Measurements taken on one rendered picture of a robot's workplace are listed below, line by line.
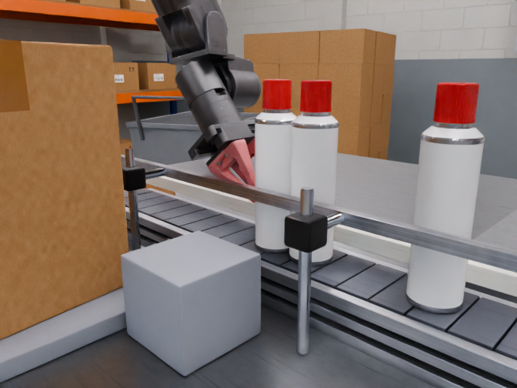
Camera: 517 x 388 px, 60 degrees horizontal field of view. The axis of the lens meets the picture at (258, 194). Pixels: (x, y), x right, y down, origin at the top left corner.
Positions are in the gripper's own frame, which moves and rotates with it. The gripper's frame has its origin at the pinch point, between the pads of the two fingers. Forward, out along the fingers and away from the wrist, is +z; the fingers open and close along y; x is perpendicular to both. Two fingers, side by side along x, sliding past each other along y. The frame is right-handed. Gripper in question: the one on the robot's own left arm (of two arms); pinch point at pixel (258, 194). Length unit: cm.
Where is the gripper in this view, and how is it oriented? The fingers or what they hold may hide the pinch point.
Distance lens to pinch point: 58.8
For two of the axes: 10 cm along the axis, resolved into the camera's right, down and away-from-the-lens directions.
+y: 6.9, -2.0, 6.9
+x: -5.5, 4.7, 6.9
